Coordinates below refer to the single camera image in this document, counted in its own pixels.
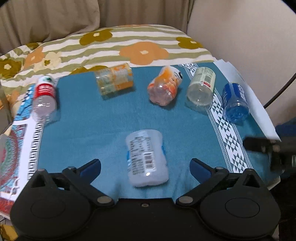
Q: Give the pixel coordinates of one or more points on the beige curtain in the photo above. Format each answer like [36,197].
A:
[24,22]

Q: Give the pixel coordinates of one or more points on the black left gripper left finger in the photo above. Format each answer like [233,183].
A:
[81,179]

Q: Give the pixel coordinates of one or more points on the orange peach drink bottle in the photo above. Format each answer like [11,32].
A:
[163,89]

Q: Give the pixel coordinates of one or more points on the orange yellow label bottle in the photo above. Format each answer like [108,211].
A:
[114,79]

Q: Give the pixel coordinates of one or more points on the blue plastic bottle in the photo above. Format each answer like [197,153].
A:
[236,108]

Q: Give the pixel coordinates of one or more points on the teal blue patterned cloth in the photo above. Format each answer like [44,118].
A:
[90,127]

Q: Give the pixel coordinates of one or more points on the red label water bottle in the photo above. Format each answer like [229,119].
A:
[44,100]

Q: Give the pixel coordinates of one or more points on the green white label bottle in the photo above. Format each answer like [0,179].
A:
[200,92]

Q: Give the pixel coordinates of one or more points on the floral striped quilt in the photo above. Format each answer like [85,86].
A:
[137,45]

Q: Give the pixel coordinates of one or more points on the white frosted plastic bottle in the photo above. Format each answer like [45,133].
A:
[146,158]

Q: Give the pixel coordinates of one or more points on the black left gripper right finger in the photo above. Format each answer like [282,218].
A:
[209,178]

